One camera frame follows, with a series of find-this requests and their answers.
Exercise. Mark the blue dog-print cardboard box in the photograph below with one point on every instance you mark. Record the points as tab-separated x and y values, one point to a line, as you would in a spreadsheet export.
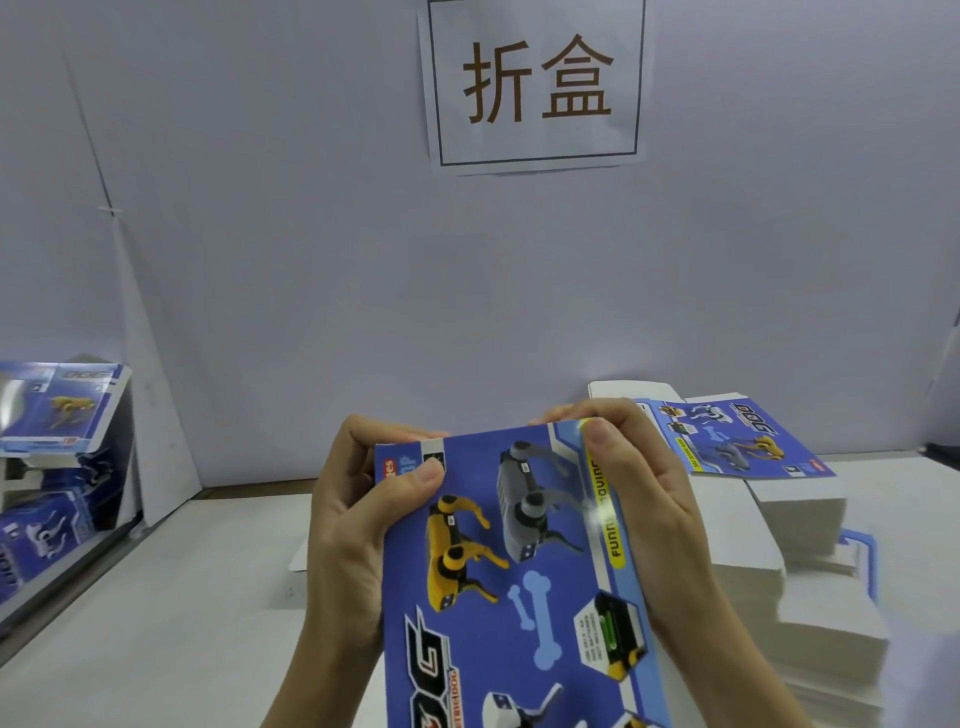
510	600

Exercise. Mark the person's right hand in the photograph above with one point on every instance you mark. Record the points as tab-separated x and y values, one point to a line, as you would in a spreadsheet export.
668	518

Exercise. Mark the white paper wall sign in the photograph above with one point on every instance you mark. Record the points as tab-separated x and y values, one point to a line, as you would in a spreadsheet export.
537	143

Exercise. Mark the person's right forearm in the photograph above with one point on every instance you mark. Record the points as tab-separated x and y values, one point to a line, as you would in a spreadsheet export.
735	683

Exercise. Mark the person's left forearm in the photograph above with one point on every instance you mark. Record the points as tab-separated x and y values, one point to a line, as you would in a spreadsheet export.
315	693

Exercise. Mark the black object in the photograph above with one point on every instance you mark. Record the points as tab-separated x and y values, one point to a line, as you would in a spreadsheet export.
945	455

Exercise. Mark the person's left hand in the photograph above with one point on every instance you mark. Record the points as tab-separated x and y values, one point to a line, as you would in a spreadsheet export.
345	548

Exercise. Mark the pile of blue boxes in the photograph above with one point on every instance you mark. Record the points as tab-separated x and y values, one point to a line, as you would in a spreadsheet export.
60	413

